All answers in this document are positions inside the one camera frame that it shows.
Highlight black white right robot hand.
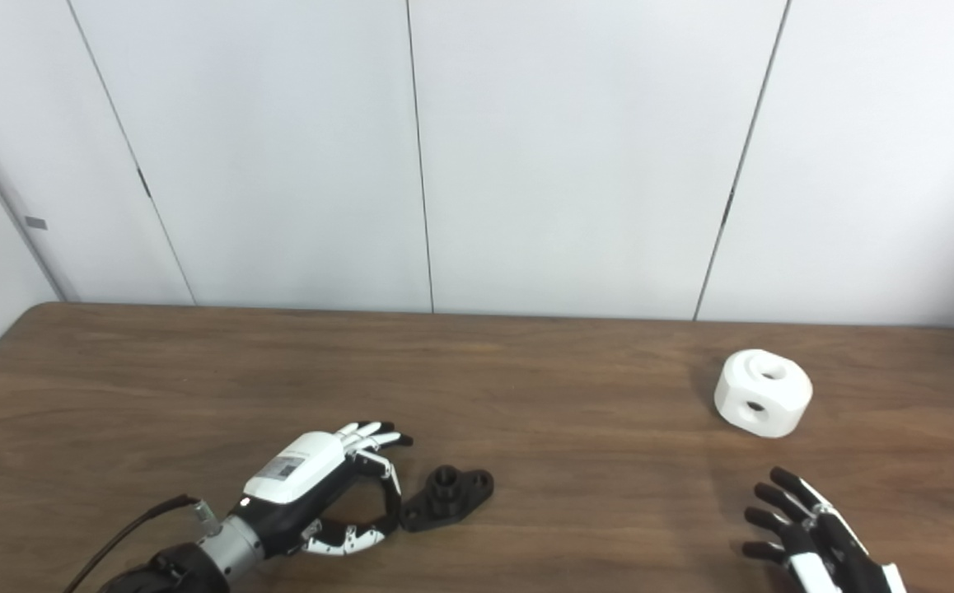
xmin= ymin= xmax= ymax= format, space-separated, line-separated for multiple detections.
xmin=742 ymin=467 xmax=908 ymax=593

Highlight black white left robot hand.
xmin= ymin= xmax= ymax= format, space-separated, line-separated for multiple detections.
xmin=238 ymin=422 xmax=414 ymax=558

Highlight round white plastic piece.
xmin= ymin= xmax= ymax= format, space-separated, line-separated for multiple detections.
xmin=713 ymin=348 xmax=813 ymax=438

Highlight black flanged holder part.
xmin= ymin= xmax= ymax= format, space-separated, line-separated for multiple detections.
xmin=400 ymin=465 xmax=495 ymax=532

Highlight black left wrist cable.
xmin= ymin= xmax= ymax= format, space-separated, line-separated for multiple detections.
xmin=63 ymin=494 xmax=202 ymax=593

